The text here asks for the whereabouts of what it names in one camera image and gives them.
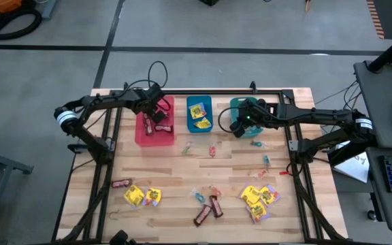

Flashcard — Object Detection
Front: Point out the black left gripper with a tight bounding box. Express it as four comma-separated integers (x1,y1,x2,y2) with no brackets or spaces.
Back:
134,88,167,125

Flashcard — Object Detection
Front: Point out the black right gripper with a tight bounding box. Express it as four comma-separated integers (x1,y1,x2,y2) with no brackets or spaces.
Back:
230,99,275,139

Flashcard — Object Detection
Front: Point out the yellow sour candy pack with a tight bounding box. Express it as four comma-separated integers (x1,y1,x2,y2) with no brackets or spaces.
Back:
193,117,213,130
246,201,270,224
143,187,163,208
123,185,146,208
259,185,282,207
188,103,208,120
239,185,262,207

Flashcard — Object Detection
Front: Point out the blue candy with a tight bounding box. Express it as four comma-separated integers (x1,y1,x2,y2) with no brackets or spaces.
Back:
190,189,206,205

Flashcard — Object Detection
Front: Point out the teal plastic bin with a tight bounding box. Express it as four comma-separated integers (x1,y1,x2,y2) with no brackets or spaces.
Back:
229,96,264,139

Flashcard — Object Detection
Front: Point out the pink-red plastic bin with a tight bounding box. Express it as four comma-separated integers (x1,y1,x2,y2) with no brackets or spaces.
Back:
134,95,176,148

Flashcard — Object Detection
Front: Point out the blue plastic bin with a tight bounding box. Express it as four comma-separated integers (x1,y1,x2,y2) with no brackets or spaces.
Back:
186,95,214,134

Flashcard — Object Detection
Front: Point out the white paper sheet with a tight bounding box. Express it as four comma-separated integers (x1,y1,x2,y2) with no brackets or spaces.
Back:
331,141,370,184

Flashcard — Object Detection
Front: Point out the black rounded object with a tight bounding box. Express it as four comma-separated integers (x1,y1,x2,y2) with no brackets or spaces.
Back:
109,229,138,245

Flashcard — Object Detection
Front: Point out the grey metal stand foot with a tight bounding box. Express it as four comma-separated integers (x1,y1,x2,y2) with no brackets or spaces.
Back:
41,0,59,20

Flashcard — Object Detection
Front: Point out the black monitor pole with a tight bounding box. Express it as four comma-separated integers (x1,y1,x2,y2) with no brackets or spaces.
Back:
367,29,392,74

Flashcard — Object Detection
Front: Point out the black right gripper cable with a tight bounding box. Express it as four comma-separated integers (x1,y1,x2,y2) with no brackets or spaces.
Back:
218,107,243,134

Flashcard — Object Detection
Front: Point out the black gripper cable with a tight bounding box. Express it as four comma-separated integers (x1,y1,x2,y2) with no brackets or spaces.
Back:
218,107,243,134
147,61,169,90

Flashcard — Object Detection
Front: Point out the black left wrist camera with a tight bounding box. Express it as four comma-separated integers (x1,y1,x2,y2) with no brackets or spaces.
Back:
147,84,165,102

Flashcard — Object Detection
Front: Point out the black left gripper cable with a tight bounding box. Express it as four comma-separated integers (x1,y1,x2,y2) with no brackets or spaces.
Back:
147,61,169,90

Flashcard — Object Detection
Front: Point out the black aluminium rig frame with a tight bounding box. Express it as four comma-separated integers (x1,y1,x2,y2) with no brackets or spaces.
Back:
51,81,348,245

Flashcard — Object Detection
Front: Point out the black floor cable bundle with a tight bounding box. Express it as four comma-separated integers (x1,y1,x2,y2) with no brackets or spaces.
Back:
314,80,362,113

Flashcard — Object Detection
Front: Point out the black vacuum hose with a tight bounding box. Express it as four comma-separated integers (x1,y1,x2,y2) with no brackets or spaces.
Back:
0,8,44,41

